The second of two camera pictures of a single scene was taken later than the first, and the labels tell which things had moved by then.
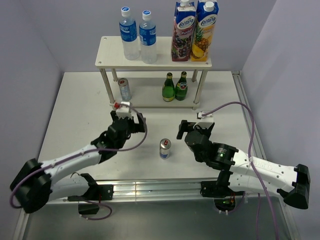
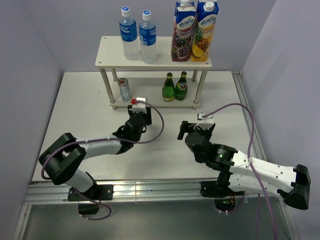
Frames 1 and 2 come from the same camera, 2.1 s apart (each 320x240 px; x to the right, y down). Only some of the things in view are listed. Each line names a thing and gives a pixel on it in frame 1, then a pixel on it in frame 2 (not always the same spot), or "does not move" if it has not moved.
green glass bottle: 168,90 does not move
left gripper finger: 142,121 → 148,116
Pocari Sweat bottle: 128,28 does not move
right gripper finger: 185,126 does not move
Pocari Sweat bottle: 147,34 does not move
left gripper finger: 114,116 → 129,107
